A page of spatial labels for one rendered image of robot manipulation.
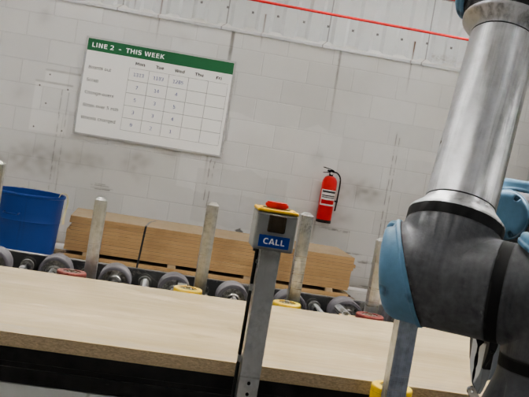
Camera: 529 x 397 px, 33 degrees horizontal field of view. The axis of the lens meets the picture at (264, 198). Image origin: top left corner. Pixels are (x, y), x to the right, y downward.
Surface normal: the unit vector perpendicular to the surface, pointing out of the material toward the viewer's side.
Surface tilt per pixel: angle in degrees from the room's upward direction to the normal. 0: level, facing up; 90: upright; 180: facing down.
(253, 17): 90
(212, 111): 90
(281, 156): 90
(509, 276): 65
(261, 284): 90
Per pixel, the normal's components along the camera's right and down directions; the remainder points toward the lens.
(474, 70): -0.62, -0.44
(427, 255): -0.30, -0.41
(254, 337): 0.11, 0.07
